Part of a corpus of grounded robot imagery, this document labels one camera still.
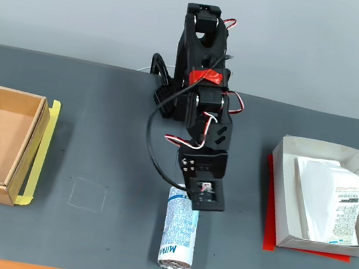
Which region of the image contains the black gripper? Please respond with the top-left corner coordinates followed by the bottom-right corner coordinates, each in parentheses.
top-left (173, 143), bottom-right (231, 190)

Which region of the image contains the white blue drink can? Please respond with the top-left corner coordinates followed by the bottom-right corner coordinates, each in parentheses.
top-left (155, 181), bottom-right (205, 269)

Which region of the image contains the white cardboard box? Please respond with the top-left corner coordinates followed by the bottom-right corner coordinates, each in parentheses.
top-left (257, 132), bottom-right (359, 260)

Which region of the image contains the grey table mat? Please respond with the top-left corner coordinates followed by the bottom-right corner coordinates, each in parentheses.
top-left (0, 46), bottom-right (191, 269)
top-left (158, 83), bottom-right (359, 269)

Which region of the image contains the red paper sheet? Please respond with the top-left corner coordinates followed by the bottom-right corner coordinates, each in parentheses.
top-left (253, 153), bottom-right (359, 265)

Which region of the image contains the red tape wrap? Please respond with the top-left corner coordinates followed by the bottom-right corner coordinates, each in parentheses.
top-left (188, 68), bottom-right (225, 89)

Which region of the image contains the black table clamp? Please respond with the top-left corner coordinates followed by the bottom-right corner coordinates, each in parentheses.
top-left (223, 67), bottom-right (234, 92)
top-left (149, 52), bottom-right (174, 85)

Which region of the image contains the white labelled pouch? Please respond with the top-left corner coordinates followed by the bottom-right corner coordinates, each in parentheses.
top-left (282, 154), bottom-right (359, 249)

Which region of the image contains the red white servo wire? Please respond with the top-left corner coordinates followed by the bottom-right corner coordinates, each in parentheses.
top-left (221, 17), bottom-right (239, 33)
top-left (163, 106), bottom-right (219, 153)

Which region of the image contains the thick black camera cable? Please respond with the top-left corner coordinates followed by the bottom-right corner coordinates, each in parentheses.
top-left (138, 43), bottom-right (235, 195)

